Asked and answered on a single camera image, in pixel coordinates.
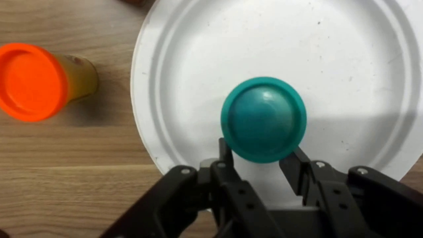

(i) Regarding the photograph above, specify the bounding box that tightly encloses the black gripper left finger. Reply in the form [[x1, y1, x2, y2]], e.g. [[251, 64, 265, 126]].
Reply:
[[99, 138, 285, 238]]

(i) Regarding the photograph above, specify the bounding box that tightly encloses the white paper plate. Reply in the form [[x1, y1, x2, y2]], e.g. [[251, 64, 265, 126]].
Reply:
[[129, 0, 423, 209]]

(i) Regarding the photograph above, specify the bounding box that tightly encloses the teal lid dough tub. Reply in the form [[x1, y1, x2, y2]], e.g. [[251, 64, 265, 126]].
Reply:
[[219, 76, 307, 164]]

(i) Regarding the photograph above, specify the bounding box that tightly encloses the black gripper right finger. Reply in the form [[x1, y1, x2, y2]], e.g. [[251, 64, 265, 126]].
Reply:
[[278, 147, 423, 238]]

